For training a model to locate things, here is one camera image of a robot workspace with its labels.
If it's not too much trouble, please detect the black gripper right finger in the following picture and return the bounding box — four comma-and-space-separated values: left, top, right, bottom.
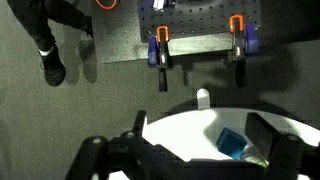
245, 112, 282, 163

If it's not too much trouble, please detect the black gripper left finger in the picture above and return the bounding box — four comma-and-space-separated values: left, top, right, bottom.
133, 111, 146, 136

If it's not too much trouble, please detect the lime green block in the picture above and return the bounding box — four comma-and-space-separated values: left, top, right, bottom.
240, 146, 268, 167

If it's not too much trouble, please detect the blue block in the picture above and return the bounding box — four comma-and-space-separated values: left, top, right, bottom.
216, 128, 247, 159

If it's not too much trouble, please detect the blue orange clamp left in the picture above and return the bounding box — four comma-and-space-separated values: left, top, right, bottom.
147, 25, 170, 92

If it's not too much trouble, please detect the blue orange clamp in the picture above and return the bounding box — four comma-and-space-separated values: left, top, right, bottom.
147, 25, 170, 92
229, 14, 259, 87

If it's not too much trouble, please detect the blue orange clamp right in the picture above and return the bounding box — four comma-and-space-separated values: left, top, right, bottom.
229, 14, 259, 87

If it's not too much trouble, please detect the person black leg and shoe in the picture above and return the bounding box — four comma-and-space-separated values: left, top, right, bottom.
6, 0, 93, 87

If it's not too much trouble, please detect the orange cable loop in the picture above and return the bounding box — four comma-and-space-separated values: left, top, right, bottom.
95, 0, 119, 11

